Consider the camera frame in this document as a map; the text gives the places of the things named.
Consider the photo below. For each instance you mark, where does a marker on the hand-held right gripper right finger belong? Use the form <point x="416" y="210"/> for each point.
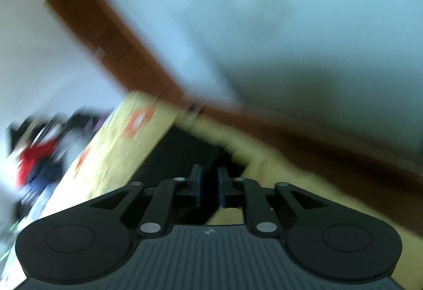
<point x="220" y="189"/>

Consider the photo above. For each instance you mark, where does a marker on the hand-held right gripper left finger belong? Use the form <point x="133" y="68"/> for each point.
<point x="197" y="189"/>

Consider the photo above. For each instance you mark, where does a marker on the black pants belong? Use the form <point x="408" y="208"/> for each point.
<point x="185" y="151"/>

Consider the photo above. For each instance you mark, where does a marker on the yellow printed blanket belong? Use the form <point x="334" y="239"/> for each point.
<point x="115" y="151"/>

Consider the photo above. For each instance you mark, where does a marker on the pile of clothes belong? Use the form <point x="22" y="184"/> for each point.
<point x="36" y="151"/>

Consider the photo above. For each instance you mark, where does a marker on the brown wooden door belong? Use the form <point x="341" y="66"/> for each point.
<point x="109" y="42"/>

